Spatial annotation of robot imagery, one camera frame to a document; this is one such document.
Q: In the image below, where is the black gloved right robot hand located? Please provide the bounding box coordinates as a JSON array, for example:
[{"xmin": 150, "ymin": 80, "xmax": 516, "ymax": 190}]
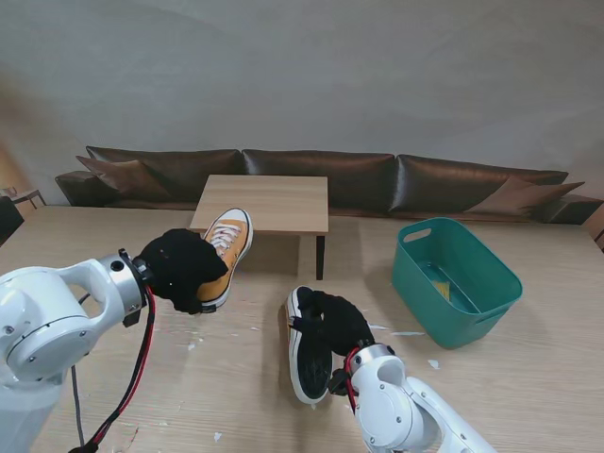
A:
[{"xmin": 291, "ymin": 290, "xmax": 378, "ymax": 356}]

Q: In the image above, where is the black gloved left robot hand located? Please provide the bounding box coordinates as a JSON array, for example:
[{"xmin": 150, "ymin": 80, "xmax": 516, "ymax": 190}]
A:
[{"xmin": 131, "ymin": 228, "xmax": 228, "ymax": 316}]

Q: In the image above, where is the yellow canvas sneaker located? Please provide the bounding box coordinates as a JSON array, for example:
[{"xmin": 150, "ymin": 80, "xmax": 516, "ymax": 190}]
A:
[
  {"xmin": 193, "ymin": 207, "xmax": 255, "ymax": 313},
  {"xmin": 285, "ymin": 285, "xmax": 337, "ymax": 405}
]

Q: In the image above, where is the brown leather cushion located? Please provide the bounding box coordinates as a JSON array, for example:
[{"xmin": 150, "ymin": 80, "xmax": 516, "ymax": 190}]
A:
[
  {"xmin": 75, "ymin": 154, "xmax": 174, "ymax": 199},
  {"xmin": 466, "ymin": 175, "xmax": 585, "ymax": 216}
]

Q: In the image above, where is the small wooden black-legged table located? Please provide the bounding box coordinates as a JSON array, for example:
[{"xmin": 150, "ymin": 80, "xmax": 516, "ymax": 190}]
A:
[{"xmin": 188, "ymin": 174, "xmax": 330, "ymax": 282}]

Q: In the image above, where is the green plastic basin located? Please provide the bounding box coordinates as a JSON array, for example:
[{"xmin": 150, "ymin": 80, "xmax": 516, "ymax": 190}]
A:
[{"xmin": 391, "ymin": 216, "xmax": 524, "ymax": 350}]

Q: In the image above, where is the brown leather sofa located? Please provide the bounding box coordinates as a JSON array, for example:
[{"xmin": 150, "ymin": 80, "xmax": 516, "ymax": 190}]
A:
[{"xmin": 55, "ymin": 144, "xmax": 604, "ymax": 226}]

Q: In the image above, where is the light wooden side table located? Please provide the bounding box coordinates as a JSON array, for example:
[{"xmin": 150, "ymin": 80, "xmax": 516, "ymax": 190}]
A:
[{"xmin": 0, "ymin": 186, "xmax": 48, "ymax": 209}]

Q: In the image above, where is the dark chair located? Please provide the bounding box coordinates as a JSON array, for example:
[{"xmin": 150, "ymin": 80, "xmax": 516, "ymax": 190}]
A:
[{"xmin": 0, "ymin": 195, "xmax": 25, "ymax": 246}]

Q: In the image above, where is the light wooden furniture edge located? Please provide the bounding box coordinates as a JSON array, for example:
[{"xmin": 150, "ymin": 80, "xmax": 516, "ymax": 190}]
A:
[{"xmin": 582, "ymin": 202, "xmax": 604, "ymax": 251}]

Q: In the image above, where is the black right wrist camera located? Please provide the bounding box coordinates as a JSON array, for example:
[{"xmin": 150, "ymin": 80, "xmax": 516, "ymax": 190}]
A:
[{"xmin": 328, "ymin": 367, "xmax": 351, "ymax": 396}]

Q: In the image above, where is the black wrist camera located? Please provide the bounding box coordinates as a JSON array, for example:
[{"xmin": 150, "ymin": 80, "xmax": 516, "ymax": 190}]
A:
[
  {"xmin": 121, "ymin": 304, "xmax": 145, "ymax": 329},
  {"xmin": 328, "ymin": 367, "xmax": 351, "ymax": 396}
]

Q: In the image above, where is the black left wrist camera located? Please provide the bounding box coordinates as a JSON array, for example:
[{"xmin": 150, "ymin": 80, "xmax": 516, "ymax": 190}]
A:
[{"xmin": 121, "ymin": 304, "xmax": 145, "ymax": 329}]

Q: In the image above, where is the red black left arm cable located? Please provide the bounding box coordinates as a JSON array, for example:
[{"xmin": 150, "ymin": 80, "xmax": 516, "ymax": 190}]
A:
[{"xmin": 68, "ymin": 285, "xmax": 158, "ymax": 453}]

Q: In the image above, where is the grey braided cable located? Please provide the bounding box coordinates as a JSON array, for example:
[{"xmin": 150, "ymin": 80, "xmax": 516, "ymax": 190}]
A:
[{"xmin": 70, "ymin": 365, "xmax": 87, "ymax": 447}]

